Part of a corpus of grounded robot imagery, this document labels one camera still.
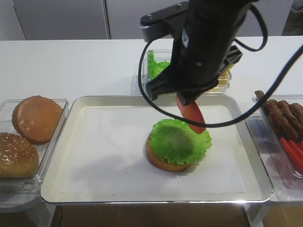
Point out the clear patty tomato container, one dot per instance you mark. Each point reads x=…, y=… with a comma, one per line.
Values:
x=267, y=142

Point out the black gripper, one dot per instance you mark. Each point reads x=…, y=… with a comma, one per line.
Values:
x=209, y=30

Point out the lettuce leaves in container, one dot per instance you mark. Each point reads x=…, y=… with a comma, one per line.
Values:
x=155, y=67

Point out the plain bun bottom half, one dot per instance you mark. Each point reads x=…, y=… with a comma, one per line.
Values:
x=35, y=118

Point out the metal tray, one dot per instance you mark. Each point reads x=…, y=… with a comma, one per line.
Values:
x=118, y=149

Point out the clear plastic bun container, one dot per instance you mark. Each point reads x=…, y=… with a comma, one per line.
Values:
x=45, y=151

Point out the clear lettuce cheese container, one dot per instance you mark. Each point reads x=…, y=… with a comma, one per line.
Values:
x=159, y=55

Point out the yellow cheese slices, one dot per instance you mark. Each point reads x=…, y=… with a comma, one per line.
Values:
x=223, y=82

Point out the red tomato slice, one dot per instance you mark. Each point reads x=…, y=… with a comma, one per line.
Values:
x=193, y=113

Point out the green lettuce leaf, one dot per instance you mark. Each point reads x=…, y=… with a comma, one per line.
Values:
x=175, y=141

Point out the red tomato slices in container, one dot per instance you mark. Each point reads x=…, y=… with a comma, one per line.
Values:
x=294, y=151

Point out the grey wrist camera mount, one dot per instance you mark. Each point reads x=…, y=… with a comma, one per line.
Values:
x=167, y=21

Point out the sesame bun top left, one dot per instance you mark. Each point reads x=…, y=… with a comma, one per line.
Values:
x=18, y=157

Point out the brown meat patties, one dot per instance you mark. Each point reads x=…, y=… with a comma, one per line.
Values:
x=285, y=119

